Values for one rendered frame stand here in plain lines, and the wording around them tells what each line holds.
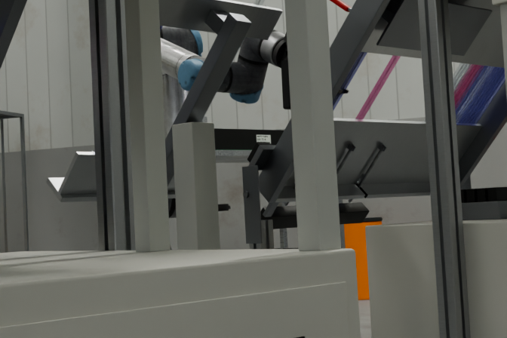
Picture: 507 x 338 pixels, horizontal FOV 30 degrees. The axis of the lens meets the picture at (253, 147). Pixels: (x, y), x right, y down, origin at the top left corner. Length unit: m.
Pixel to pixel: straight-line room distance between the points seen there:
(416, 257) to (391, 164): 0.59
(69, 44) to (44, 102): 0.56
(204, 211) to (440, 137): 0.47
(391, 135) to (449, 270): 0.63
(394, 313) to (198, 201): 0.44
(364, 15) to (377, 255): 0.48
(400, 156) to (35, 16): 6.57
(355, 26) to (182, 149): 0.43
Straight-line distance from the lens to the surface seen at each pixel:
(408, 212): 7.24
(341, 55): 1.95
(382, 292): 1.89
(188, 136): 1.83
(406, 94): 7.29
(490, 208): 1.90
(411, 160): 2.43
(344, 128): 2.15
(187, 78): 2.20
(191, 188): 1.82
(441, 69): 1.75
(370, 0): 1.91
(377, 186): 2.38
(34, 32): 8.67
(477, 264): 1.75
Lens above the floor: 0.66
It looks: 4 degrees up
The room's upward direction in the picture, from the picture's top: 3 degrees counter-clockwise
